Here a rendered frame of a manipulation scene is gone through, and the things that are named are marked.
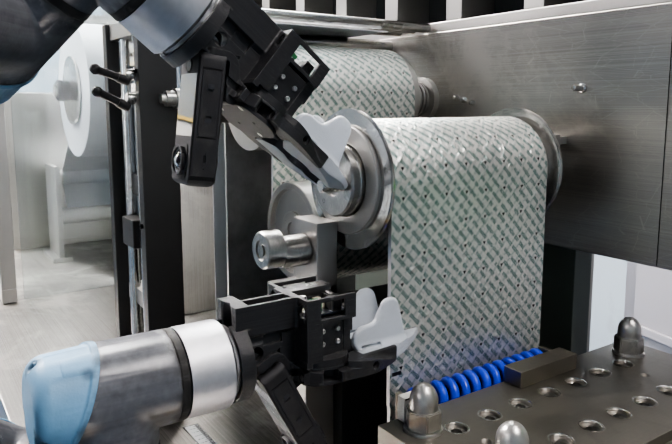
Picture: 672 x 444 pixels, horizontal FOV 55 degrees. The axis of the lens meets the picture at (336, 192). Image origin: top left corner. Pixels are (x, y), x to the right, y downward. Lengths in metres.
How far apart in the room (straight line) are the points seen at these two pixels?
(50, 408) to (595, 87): 0.68
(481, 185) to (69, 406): 0.45
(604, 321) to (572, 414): 2.34
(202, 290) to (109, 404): 0.88
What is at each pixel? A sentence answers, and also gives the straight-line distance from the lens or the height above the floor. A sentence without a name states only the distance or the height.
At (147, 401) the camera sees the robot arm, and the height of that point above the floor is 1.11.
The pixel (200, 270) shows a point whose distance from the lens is 1.37.
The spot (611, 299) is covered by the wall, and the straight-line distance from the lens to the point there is 2.98.
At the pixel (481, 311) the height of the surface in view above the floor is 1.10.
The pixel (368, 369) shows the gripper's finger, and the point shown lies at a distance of 0.61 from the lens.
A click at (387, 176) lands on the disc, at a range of 0.63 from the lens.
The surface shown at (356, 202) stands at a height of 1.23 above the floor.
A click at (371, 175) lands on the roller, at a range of 0.64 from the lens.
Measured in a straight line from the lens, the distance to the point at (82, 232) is 1.59.
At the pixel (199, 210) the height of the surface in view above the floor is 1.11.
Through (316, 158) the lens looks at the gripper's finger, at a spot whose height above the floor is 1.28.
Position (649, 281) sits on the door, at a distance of 2.75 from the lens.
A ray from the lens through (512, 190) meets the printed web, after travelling 0.76.
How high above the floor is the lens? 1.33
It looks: 8 degrees down
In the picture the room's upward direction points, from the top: straight up
